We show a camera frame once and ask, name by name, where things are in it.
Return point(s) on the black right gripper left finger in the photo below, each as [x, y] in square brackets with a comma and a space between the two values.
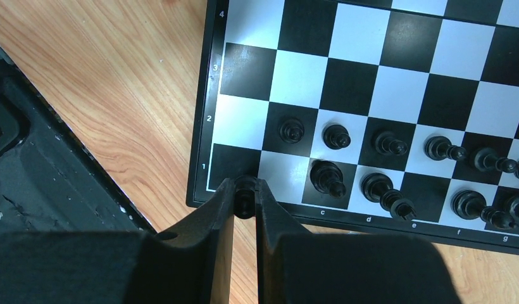
[189, 262]

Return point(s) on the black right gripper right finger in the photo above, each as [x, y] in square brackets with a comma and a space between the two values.
[299, 266]

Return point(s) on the black rook piece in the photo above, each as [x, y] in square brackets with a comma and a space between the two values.
[244, 198]

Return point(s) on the black pawn piece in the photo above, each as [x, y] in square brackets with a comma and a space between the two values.
[487, 160]
[386, 143]
[336, 137]
[291, 130]
[439, 148]

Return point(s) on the black and white chessboard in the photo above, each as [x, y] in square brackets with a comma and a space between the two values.
[417, 68]

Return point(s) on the black knight piece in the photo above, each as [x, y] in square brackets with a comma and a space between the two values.
[512, 206]

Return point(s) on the black bishop piece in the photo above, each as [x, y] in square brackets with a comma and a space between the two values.
[327, 178]
[471, 205]

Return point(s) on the black queen piece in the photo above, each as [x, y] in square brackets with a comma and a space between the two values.
[378, 188]

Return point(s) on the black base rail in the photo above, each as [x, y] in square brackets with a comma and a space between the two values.
[49, 181]

